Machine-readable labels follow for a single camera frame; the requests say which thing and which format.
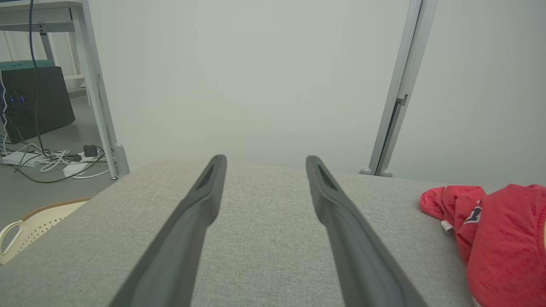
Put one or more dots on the red jersey with white sleeves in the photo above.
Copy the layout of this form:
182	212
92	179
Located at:
503	247

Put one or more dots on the grey cylindrical post foot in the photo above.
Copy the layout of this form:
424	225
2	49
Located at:
385	173
365	171

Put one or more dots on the black power adapter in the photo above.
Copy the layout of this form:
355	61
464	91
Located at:
90	151

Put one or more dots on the short white power strip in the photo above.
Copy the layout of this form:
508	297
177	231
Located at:
74	169

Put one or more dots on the black computer tower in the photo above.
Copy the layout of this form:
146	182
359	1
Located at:
47	98

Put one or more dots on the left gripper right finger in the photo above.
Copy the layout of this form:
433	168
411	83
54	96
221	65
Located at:
358	256

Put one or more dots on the long white power strip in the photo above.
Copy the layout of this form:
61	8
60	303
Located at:
19	158

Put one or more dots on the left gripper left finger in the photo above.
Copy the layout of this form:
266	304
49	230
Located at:
183	238

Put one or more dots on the grey fabric sofa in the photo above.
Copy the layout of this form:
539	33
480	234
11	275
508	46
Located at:
264	238

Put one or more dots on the grey metal partition post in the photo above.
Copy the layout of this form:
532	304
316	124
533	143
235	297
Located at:
405	85

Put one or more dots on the cream laundry basket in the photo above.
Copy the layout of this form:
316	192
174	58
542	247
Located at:
38	221

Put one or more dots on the teal flat box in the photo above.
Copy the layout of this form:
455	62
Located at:
25	65

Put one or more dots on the white metal table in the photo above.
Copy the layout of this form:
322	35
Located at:
42	5

